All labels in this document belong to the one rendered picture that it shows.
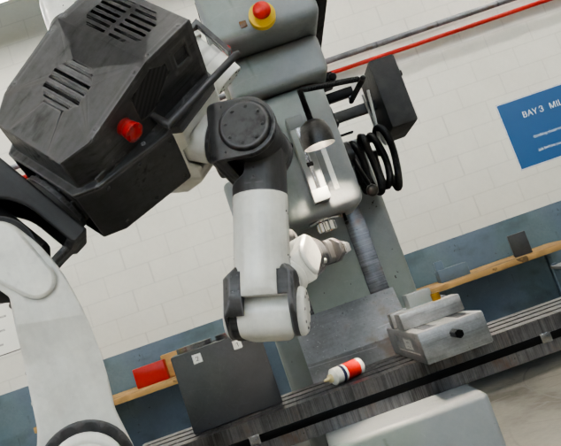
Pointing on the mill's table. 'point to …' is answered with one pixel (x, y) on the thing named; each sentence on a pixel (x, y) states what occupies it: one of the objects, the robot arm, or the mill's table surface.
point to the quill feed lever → (361, 171)
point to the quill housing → (334, 179)
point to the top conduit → (320, 19)
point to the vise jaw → (428, 312)
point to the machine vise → (440, 336)
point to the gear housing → (280, 69)
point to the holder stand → (224, 380)
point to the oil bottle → (349, 370)
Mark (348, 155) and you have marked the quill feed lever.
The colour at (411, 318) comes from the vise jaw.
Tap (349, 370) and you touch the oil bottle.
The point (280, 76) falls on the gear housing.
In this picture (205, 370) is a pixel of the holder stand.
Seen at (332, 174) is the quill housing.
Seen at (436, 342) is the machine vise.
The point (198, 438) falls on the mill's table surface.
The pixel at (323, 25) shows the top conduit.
